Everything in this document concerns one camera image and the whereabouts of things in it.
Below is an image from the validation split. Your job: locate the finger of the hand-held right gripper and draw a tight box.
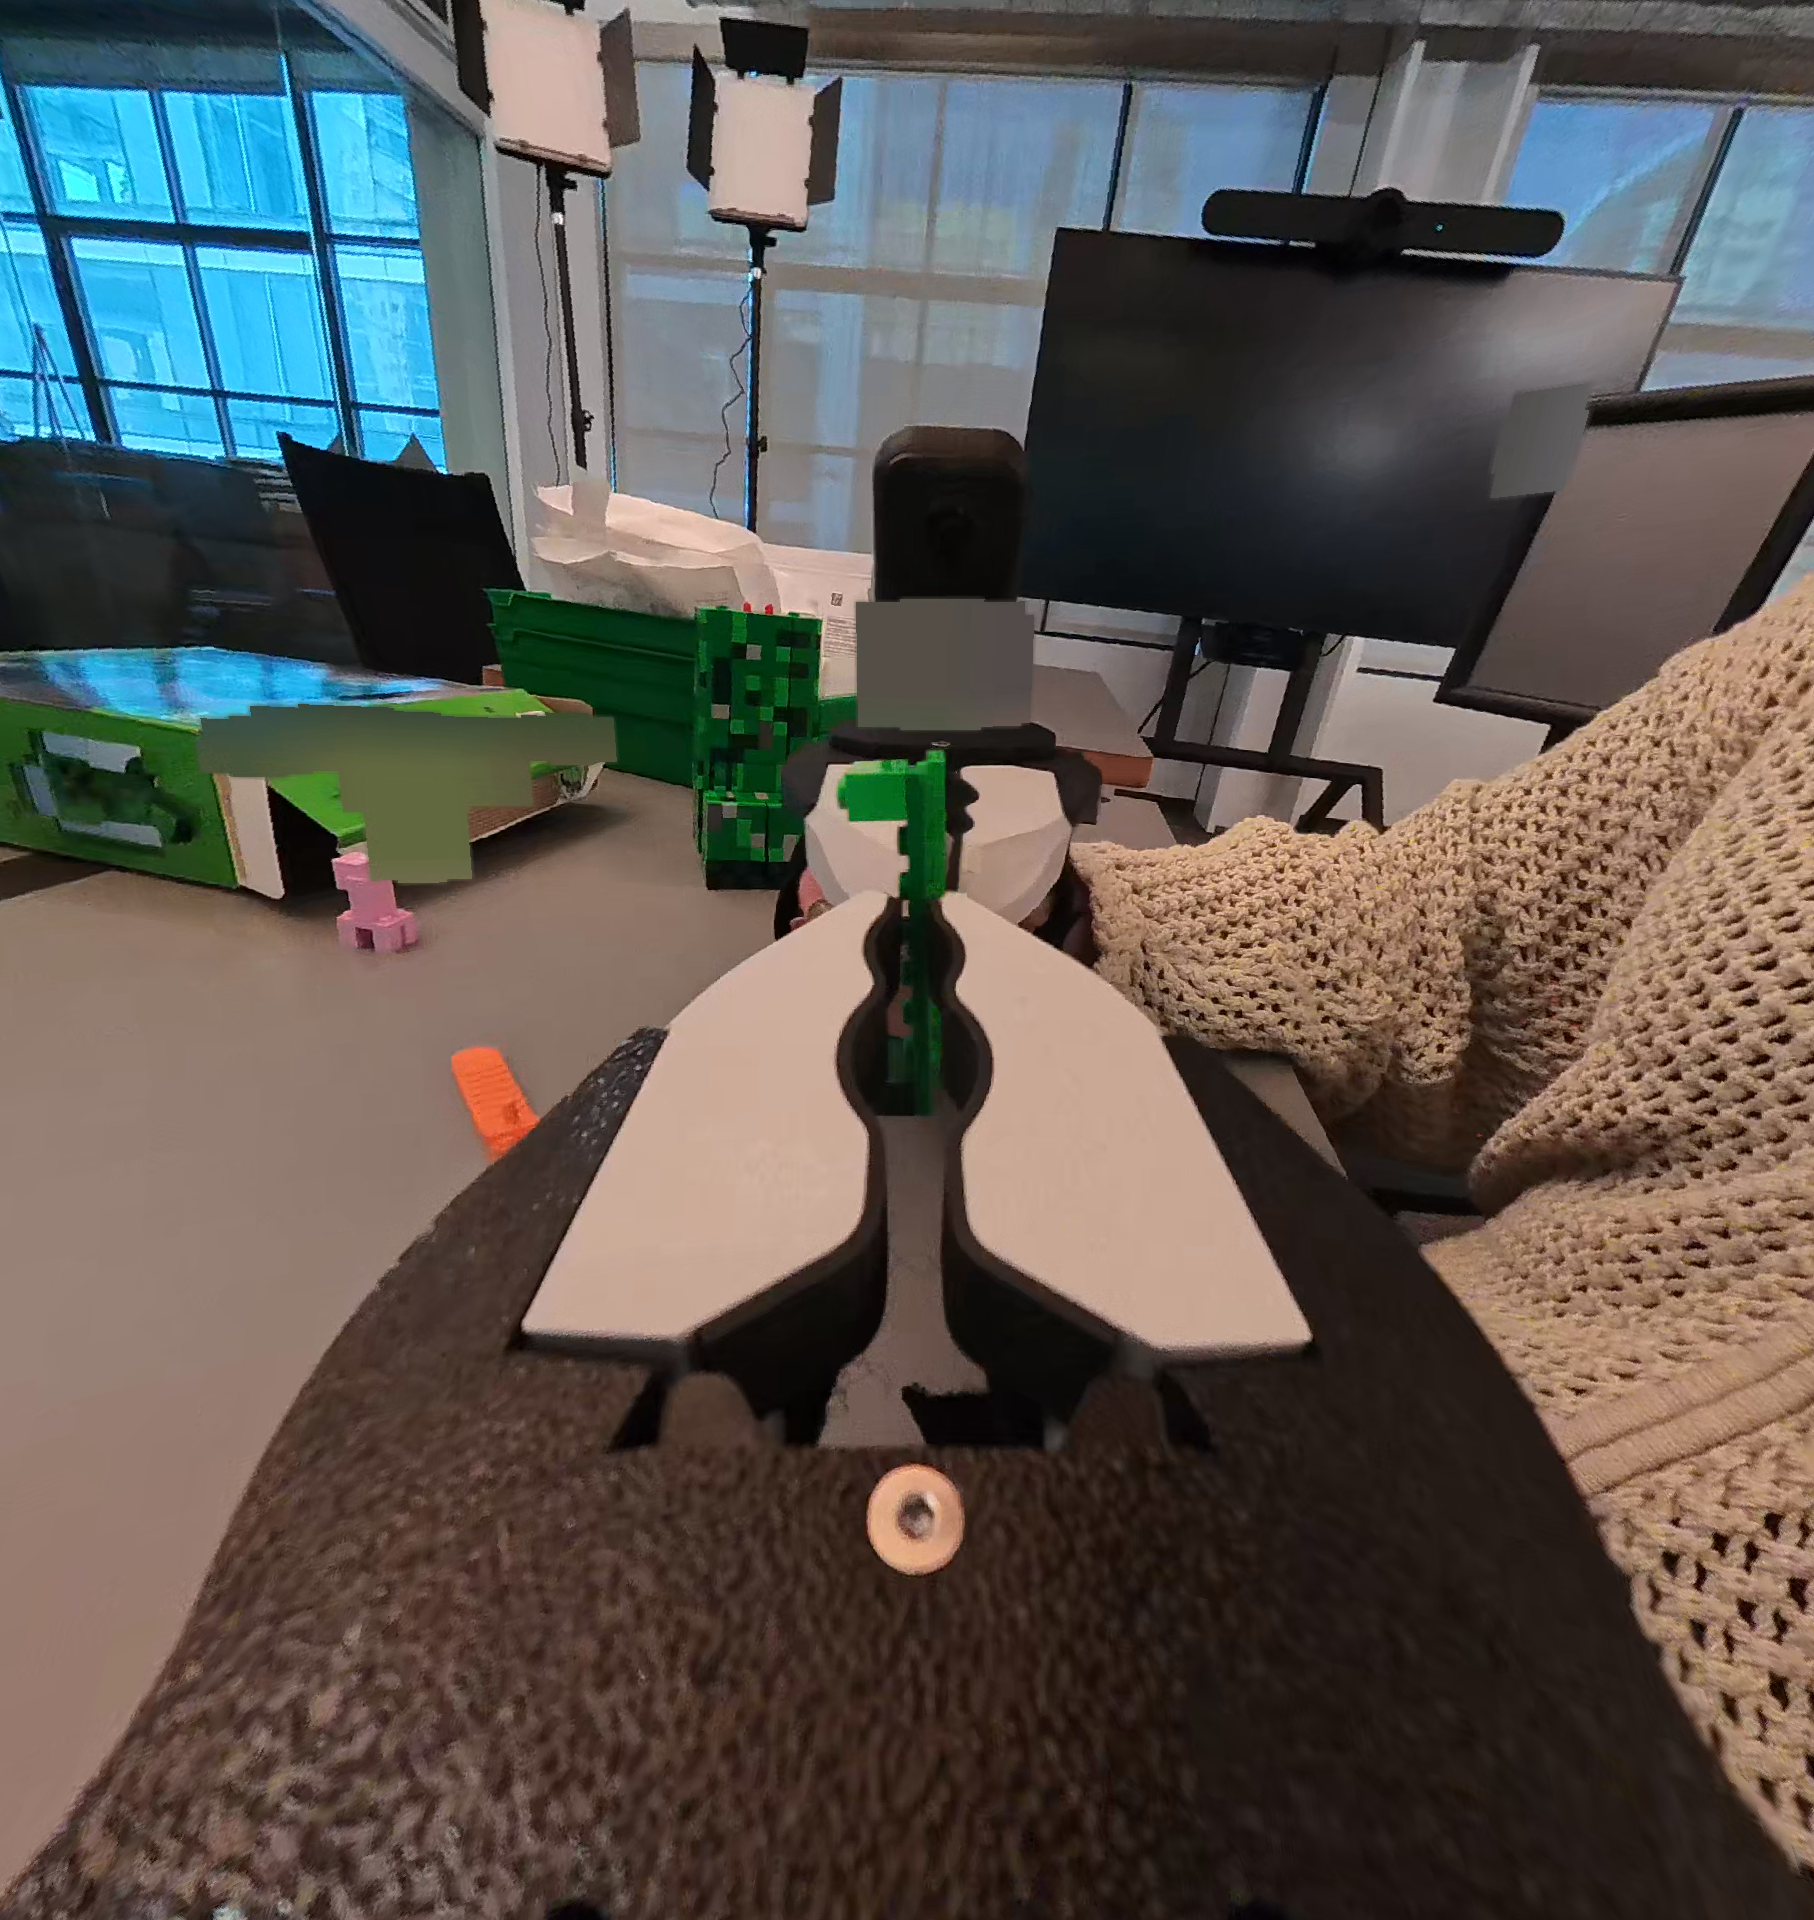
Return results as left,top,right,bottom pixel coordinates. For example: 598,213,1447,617
949,766,1074,919
802,765,926,919

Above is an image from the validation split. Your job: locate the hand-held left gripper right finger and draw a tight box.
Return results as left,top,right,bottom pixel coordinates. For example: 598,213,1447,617
939,891,1313,1449

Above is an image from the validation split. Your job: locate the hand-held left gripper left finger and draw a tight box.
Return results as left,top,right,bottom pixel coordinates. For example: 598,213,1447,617
519,891,894,1449

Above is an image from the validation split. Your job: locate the long narrow green lego plate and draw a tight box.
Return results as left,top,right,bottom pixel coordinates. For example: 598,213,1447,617
840,749,952,1120

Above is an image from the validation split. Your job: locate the person's right forearm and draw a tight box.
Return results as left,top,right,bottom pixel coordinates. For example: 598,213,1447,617
1074,546,1814,1201

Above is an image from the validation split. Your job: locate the green lego creeper figure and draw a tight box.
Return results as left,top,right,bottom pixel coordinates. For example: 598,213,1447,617
693,603,826,891

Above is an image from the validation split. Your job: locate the orange lego brick separator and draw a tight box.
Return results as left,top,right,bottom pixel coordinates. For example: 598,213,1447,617
449,1045,545,1160

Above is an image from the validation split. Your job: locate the pink lego pig figure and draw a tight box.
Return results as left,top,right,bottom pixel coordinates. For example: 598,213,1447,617
333,853,423,957

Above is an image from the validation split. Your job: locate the white printed paper sheet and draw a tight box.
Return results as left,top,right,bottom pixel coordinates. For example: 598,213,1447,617
765,546,874,707

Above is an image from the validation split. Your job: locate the white paper bag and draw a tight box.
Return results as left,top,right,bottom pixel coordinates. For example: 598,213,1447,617
529,479,850,620

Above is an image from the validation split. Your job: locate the green plastic crate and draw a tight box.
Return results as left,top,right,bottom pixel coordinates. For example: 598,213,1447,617
484,587,719,789

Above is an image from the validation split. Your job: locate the large black tv screen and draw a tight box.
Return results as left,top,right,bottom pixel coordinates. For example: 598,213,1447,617
1019,225,1685,651

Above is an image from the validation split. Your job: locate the studio light panel on stand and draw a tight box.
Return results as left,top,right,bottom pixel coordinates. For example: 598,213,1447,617
688,19,844,533
453,0,642,469

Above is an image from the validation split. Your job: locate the black webcam bar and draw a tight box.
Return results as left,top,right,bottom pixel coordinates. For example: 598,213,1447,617
1206,187,1566,274

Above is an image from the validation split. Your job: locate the black foam board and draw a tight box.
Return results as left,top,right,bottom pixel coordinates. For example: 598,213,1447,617
277,432,529,651

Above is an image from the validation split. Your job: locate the person's torso in knit sweater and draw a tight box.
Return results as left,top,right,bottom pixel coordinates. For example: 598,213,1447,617
1426,1081,1814,1920

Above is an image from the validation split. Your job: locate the grey screen panel black frame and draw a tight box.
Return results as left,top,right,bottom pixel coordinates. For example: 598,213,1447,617
1435,374,1814,742

